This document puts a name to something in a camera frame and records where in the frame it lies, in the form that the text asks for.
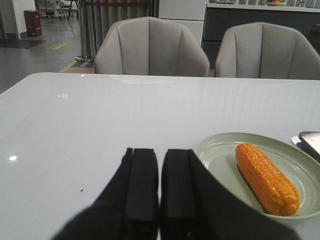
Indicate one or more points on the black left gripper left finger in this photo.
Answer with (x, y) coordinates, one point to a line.
(126, 209)

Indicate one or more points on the dark grey counter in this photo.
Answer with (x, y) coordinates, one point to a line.
(220, 17)

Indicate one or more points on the light green plate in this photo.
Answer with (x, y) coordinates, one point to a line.
(217, 154)

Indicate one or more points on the red trash bin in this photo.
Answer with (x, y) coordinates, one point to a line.
(33, 23)

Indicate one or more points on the grey upholstered chair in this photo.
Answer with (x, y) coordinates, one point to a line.
(149, 46)
(263, 50)

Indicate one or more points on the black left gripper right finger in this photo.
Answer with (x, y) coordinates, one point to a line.
(195, 206)

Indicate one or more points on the right grey upholstered chair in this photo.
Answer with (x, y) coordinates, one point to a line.
(263, 50)

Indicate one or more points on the white drawer cabinet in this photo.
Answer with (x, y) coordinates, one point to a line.
(190, 13)

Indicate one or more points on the orange toy corn cob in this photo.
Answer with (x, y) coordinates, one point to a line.
(276, 193)

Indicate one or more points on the chrome stanchion post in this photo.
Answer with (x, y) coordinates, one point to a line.
(86, 50)

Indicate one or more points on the left grey upholstered chair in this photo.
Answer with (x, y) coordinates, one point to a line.
(149, 46)

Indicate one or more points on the silver black kitchen scale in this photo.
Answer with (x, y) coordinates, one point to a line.
(308, 142)

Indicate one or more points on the fruit bowl on counter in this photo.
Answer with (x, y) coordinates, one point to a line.
(275, 3)

